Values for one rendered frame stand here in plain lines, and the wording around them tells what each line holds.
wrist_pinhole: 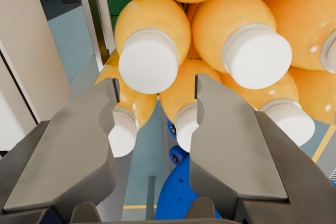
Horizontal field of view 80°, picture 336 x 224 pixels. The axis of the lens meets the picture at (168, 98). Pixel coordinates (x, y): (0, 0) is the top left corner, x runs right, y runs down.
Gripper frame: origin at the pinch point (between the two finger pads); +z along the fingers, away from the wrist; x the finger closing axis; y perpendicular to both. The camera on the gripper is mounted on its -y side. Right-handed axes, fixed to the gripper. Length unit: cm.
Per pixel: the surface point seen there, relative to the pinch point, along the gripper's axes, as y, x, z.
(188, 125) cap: 4.7, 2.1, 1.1
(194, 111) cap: 4.3, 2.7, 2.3
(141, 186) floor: 179, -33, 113
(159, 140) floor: 116, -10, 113
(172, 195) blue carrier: 22.7, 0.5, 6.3
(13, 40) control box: -1.2, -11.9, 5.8
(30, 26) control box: -1.6, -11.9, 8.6
